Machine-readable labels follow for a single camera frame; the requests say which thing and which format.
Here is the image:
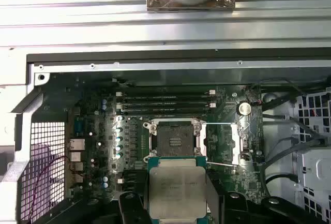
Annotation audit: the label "round coin battery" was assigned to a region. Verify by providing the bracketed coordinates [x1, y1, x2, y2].
[237, 101, 252, 116]

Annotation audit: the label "metal wire locking lever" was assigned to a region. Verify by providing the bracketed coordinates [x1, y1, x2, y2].
[206, 161, 237, 167]

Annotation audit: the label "silver perforated drive cage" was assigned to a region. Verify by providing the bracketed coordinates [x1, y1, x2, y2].
[261, 86, 331, 224]

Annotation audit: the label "RAM slot white clips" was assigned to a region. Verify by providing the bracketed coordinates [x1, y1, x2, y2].
[115, 91, 217, 98]
[115, 102, 217, 110]

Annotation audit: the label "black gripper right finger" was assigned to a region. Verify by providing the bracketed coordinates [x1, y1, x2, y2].
[206, 174, 326, 224]

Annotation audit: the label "blue rear port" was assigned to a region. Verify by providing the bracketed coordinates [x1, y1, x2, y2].
[74, 116, 86, 136]

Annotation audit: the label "thin reddish wire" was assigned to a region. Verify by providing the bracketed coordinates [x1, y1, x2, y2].
[27, 156, 67, 221]

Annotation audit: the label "green motherboard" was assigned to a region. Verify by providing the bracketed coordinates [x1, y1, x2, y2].
[66, 85, 265, 209]

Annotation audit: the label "open black PC case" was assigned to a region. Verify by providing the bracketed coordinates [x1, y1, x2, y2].
[0, 49, 331, 224]

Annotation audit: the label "RAM slot black clips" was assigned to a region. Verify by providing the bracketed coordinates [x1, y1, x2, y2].
[121, 97, 212, 103]
[121, 108, 212, 115]

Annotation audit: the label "metal socket cover frame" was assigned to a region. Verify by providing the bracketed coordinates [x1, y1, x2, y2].
[201, 122, 243, 168]

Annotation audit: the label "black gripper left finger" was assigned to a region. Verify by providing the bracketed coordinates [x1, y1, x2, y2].
[38, 192, 150, 224]

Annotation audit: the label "grey cable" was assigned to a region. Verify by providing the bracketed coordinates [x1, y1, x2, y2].
[263, 114, 325, 143]
[260, 137, 324, 183]

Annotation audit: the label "silver CPU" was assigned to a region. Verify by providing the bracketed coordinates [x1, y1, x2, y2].
[143, 156, 208, 221]

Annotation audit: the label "CPU socket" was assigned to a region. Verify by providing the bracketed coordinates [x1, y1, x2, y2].
[143, 119, 207, 159]

